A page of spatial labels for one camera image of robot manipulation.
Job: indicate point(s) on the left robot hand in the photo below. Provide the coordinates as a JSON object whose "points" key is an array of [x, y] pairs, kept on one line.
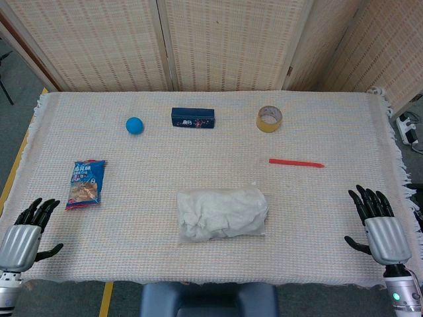
{"points": [[20, 242]]}

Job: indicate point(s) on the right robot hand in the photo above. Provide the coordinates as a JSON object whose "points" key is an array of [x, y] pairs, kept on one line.
{"points": [[385, 236]]}

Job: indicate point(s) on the translucent plastic bag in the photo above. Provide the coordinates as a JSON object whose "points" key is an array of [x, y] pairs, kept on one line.
{"points": [[220, 214]]}

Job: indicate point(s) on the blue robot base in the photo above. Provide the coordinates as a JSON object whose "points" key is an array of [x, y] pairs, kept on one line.
{"points": [[208, 298]]}

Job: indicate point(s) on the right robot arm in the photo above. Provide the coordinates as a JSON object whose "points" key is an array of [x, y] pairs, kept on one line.
{"points": [[401, 290]]}

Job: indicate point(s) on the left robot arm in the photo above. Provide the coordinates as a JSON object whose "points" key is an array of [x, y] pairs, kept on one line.
{"points": [[8, 290]]}

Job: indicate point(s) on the blue snack packet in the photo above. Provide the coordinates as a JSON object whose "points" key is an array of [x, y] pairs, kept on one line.
{"points": [[85, 185]]}

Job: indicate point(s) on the white power strip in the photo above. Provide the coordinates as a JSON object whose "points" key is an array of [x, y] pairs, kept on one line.
{"points": [[408, 128]]}

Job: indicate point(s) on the red stick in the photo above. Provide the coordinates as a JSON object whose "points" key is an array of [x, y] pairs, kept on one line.
{"points": [[296, 163]]}

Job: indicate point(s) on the black stand leg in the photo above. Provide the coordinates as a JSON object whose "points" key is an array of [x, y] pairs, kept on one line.
{"points": [[6, 84]]}

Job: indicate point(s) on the blue ball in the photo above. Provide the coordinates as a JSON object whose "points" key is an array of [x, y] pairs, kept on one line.
{"points": [[134, 125]]}

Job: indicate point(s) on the yellow tape roll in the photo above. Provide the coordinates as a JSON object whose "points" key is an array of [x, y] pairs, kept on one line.
{"points": [[269, 119]]}

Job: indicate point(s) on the white towel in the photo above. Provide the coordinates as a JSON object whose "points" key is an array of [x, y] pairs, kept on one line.
{"points": [[216, 216]]}

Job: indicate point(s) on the woven beige tablecloth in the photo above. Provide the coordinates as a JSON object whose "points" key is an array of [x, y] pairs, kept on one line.
{"points": [[211, 158]]}

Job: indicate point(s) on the dark blue printed box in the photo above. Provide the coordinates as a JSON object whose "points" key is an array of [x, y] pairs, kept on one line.
{"points": [[193, 118]]}

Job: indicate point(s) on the bamboo folding screen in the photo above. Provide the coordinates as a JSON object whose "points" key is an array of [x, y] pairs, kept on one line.
{"points": [[211, 43]]}

